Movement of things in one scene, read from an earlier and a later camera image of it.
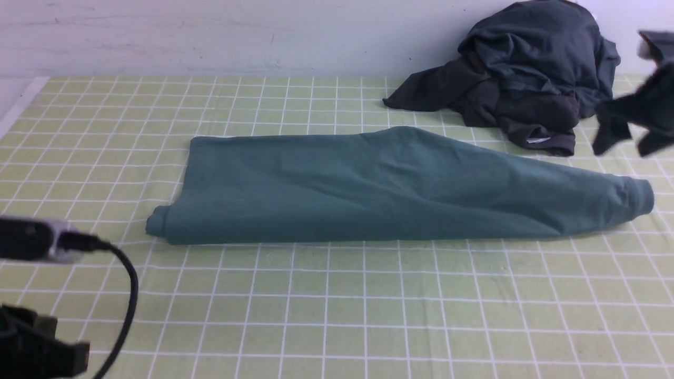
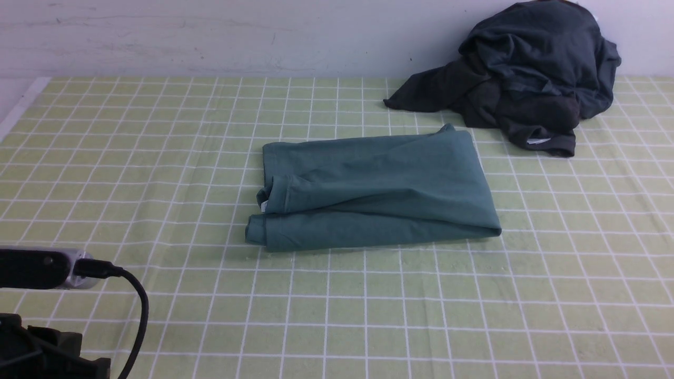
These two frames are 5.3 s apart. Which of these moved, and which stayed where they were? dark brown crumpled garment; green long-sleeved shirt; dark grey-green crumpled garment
Moved: green long-sleeved shirt
Stayed: dark brown crumpled garment; dark grey-green crumpled garment
